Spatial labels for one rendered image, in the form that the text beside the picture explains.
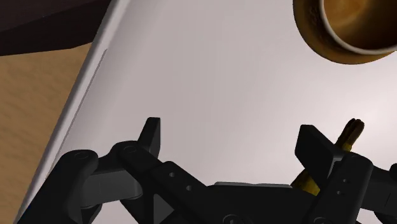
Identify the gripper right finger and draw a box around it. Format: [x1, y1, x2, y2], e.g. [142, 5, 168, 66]
[294, 124, 397, 224]

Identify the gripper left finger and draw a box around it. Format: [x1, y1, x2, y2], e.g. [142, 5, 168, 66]
[17, 116, 208, 224]

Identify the white table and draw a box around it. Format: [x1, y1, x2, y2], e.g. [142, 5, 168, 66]
[13, 0, 397, 224]

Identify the brown bowl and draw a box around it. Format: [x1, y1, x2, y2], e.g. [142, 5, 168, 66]
[292, 0, 397, 66]

